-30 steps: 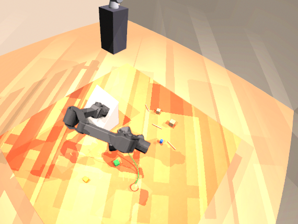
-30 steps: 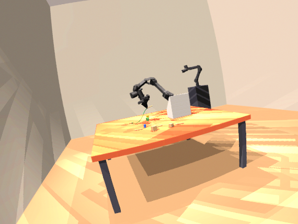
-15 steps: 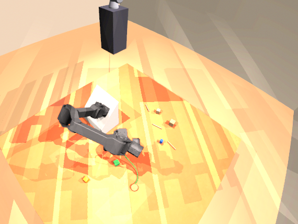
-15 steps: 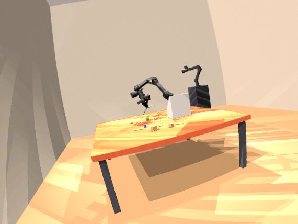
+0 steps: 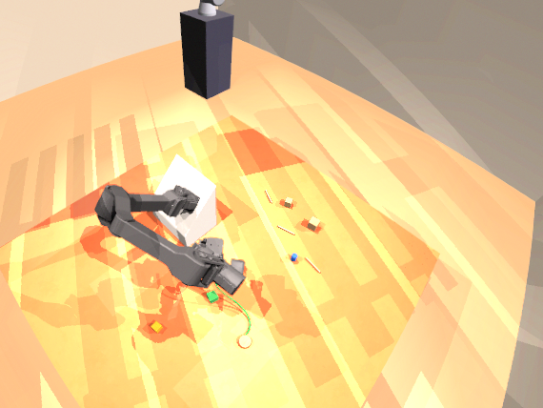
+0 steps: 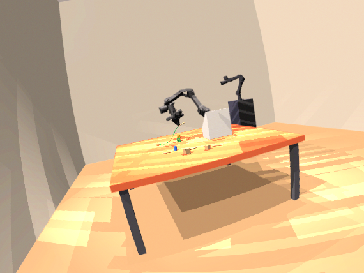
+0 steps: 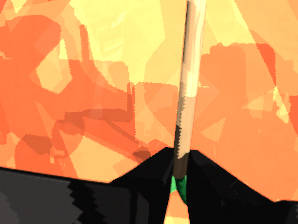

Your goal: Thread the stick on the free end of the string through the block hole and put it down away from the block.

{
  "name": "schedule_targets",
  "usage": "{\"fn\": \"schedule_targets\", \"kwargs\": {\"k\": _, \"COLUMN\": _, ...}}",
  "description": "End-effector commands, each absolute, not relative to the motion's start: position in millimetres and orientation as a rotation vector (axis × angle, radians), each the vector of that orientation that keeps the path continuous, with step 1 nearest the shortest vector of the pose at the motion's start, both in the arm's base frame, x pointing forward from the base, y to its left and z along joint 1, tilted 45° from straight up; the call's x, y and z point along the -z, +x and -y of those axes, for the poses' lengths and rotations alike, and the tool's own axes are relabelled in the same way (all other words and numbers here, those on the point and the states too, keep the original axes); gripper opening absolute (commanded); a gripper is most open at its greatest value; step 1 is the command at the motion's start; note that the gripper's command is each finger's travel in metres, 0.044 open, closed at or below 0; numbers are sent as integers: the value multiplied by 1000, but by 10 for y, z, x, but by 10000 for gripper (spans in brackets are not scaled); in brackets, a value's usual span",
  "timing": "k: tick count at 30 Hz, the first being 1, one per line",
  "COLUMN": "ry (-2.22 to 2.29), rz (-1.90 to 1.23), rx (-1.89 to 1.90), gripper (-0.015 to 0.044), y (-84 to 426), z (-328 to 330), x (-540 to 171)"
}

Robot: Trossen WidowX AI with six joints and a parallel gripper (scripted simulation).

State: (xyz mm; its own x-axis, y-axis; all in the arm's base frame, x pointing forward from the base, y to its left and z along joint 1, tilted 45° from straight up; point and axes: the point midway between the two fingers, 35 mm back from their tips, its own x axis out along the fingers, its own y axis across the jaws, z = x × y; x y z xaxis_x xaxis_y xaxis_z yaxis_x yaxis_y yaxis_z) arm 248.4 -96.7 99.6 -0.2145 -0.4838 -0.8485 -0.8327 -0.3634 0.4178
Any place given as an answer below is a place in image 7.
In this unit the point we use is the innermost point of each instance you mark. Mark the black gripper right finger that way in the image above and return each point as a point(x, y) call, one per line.
point(215, 196)

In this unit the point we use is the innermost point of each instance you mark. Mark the wooden stick with green cord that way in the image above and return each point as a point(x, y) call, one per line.
point(192, 49)

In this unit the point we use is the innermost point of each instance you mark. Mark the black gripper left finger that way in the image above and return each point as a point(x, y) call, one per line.
point(139, 196)

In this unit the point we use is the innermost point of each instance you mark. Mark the green wooden block with hole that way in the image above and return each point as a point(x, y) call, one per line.
point(173, 185)

